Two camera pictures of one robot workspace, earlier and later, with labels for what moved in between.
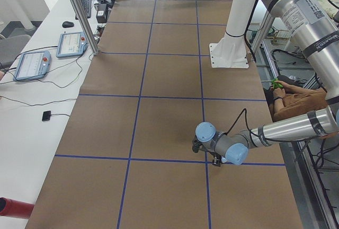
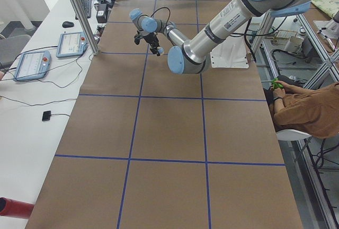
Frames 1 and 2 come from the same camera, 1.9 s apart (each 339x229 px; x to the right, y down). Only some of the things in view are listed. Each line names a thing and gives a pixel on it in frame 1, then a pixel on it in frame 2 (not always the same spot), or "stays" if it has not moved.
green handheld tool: x=276 y=85 stays
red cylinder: x=11 y=208 stays
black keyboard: x=86 y=2 stays
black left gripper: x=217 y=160 -> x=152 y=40
